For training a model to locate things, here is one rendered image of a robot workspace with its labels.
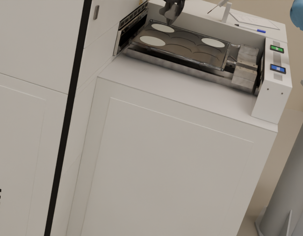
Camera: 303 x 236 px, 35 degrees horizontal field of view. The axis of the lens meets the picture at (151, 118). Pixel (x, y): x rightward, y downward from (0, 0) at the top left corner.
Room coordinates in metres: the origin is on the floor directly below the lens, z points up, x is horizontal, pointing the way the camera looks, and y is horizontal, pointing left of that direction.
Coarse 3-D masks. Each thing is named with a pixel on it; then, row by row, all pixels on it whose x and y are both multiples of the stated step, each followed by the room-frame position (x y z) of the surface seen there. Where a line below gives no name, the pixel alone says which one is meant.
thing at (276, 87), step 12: (276, 60) 1.75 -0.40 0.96; (288, 60) 1.78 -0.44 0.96; (276, 72) 1.60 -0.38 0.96; (288, 72) 1.63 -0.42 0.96; (264, 84) 1.50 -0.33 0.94; (276, 84) 1.49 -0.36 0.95; (288, 84) 1.50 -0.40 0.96; (264, 96) 1.50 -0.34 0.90; (276, 96) 1.49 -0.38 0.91; (288, 96) 1.49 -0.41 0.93; (264, 108) 1.49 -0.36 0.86; (276, 108) 1.49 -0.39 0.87; (276, 120) 1.49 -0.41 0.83
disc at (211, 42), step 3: (204, 39) 1.98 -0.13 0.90; (207, 39) 1.99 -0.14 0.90; (210, 39) 2.00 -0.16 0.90; (213, 39) 2.01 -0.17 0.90; (204, 42) 1.94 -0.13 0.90; (207, 42) 1.95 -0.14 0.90; (210, 42) 1.96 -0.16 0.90; (213, 42) 1.97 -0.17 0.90; (216, 42) 1.99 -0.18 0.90; (219, 42) 2.00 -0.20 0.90; (213, 45) 1.93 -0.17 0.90; (216, 45) 1.94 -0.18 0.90; (219, 45) 1.95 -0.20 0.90; (222, 45) 1.96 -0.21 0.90
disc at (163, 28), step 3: (153, 24) 2.01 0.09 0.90; (156, 24) 2.02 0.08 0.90; (159, 24) 2.03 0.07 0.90; (153, 27) 1.96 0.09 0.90; (156, 27) 1.98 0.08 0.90; (159, 27) 1.99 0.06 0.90; (162, 27) 2.00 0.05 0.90; (165, 27) 2.01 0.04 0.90; (168, 27) 2.02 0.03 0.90; (162, 30) 1.95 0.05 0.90; (165, 30) 1.96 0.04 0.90; (168, 30) 1.97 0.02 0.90; (171, 30) 1.99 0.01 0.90
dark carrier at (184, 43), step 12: (156, 36) 1.85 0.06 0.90; (168, 36) 1.90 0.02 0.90; (180, 36) 1.94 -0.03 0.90; (192, 36) 1.99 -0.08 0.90; (204, 36) 2.03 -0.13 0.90; (168, 48) 1.74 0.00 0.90; (180, 48) 1.78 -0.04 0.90; (192, 48) 1.82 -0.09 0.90; (204, 48) 1.86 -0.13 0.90; (216, 48) 1.90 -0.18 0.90; (204, 60) 1.71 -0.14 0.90; (216, 60) 1.75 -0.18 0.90
